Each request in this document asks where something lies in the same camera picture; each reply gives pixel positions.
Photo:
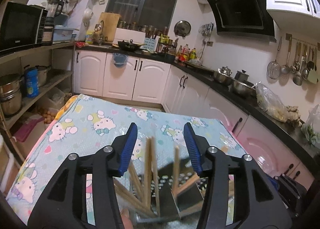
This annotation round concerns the person's left hand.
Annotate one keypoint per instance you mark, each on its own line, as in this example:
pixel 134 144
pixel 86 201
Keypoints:
pixel 126 220

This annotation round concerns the green plastic utensil holder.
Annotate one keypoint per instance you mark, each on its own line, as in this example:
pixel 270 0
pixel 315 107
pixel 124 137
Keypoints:
pixel 163 181

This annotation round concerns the hanging pot lid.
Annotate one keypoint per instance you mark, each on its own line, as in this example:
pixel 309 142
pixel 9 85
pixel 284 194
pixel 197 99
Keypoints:
pixel 182 28

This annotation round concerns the clear plastic bag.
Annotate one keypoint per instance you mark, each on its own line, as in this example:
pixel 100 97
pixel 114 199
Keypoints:
pixel 270 101

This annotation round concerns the wooden cutting board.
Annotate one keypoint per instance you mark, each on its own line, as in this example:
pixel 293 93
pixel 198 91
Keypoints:
pixel 110 25

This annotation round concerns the cartoon cat printed blanket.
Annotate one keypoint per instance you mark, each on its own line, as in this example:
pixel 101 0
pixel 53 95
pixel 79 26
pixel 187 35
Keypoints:
pixel 87 131

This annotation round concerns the hanging kitchen scissors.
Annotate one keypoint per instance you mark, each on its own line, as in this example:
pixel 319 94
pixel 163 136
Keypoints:
pixel 206 29

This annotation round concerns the metal spice rack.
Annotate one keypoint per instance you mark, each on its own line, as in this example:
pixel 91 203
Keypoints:
pixel 166 44

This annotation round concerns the black wok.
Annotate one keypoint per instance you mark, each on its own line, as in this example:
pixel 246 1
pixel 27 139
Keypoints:
pixel 130 45

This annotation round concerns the metal faucet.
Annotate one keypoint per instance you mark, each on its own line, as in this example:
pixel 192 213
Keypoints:
pixel 99 28

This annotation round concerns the pile of brown eggs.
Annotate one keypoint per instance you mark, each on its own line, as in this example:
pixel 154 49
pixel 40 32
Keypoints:
pixel 46 115

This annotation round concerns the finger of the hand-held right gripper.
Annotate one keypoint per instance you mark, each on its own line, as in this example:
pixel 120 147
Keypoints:
pixel 285 184

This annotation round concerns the row of hanging kitchen utensils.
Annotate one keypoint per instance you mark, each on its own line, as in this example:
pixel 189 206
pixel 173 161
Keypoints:
pixel 297 79

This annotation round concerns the black microwave oven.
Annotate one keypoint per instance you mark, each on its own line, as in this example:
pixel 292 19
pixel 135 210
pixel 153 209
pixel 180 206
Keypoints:
pixel 17 26

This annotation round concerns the black countertop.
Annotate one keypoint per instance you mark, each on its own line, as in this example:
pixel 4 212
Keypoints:
pixel 275 129

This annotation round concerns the metal storage rack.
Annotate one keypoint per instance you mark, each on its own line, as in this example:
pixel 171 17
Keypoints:
pixel 37 50

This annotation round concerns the plastic bag of greens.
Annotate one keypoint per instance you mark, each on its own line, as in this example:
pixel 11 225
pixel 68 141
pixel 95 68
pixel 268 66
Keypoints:
pixel 311 126

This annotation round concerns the small steel pot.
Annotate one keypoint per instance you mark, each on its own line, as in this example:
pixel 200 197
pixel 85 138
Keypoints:
pixel 44 75

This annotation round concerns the blender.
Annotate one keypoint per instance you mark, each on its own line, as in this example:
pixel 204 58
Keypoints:
pixel 54 6

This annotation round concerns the row of glass jars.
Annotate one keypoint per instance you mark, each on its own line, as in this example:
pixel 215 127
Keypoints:
pixel 150 29

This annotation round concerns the black range hood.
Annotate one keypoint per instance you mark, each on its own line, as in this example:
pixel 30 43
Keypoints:
pixel 240 11

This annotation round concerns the light blue plastic tray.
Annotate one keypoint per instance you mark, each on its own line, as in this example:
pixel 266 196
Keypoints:
pixel 63 33

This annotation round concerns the pink plastic box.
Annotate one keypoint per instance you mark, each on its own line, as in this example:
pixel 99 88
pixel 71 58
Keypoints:
pixel 27 129

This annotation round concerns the blue hanging bin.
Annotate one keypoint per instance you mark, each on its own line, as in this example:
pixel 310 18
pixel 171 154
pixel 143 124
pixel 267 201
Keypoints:
pixel 119 60

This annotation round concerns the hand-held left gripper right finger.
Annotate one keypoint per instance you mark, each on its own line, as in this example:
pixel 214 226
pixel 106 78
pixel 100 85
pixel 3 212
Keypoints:
pixel 192 149

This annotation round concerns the light blue knife block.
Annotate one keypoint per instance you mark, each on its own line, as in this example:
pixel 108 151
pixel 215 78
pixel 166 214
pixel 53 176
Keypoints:
pixel 152 43

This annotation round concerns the white hanging jug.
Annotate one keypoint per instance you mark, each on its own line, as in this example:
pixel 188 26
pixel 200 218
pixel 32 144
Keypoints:
pixel 88 15

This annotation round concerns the group of condiment bottles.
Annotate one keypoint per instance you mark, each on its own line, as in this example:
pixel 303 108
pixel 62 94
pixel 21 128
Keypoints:
pixel 185 54

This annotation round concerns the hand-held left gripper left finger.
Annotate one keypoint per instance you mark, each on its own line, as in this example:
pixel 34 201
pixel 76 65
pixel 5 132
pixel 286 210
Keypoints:
pixel 128 149

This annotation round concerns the white kitchen base cabinets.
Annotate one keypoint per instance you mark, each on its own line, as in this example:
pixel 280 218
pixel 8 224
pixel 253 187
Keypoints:
pixel 92 74

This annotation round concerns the large stacked steel pot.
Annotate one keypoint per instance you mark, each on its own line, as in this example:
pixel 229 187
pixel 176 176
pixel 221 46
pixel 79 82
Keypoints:
pixel 10 94

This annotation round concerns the blue canister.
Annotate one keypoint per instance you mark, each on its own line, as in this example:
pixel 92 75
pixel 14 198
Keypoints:
pixel 31 83

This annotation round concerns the steel cooking pot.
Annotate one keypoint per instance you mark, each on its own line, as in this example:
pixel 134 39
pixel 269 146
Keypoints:
pixel 243 88
pixel 222 78

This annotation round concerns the ginger root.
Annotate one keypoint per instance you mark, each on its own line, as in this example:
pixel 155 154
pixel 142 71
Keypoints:
pixel 293 115

